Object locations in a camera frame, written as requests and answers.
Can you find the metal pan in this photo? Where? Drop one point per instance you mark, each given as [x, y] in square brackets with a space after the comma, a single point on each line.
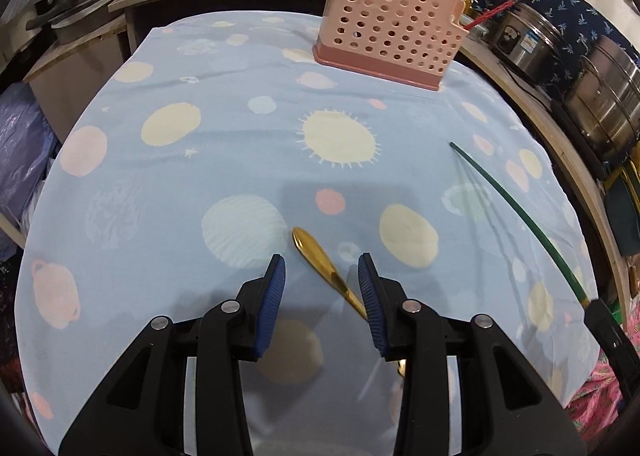
[80, 10]

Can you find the green chopstick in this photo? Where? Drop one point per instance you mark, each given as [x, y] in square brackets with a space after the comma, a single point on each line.
[574, 280]

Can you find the red chopstick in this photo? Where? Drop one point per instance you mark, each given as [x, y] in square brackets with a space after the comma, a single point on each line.
[500, 9]

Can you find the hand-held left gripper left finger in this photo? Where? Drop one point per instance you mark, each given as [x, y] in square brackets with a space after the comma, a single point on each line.
[270, 311]

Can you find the pink perforated utensil basket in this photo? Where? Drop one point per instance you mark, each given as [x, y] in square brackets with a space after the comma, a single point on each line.
[390, 35]

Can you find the blue planet print tablecloth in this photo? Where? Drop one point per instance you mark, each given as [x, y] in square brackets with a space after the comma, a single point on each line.
[200, 175]

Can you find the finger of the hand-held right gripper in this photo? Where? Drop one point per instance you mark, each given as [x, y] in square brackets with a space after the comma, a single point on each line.
[605, 336]

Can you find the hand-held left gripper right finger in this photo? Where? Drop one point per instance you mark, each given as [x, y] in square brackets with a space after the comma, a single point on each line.
[372, 311]

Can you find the dark green bag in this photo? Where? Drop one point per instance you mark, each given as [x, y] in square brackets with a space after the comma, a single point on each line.
[622, 216]

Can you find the purple plastic bag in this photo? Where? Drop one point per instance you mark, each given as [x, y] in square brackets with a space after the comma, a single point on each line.
[25, 150]

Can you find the gold flower spoon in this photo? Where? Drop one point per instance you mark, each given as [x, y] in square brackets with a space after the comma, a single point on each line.
[325, 271]

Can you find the stainless steel pot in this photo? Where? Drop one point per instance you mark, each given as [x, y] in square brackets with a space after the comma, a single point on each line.
[605, 95]

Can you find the stainless rice cooker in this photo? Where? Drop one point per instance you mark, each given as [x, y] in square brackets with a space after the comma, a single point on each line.
[530, 40]

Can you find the pink floral cloth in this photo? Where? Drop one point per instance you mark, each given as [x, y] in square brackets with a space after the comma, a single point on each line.
[600, 386]

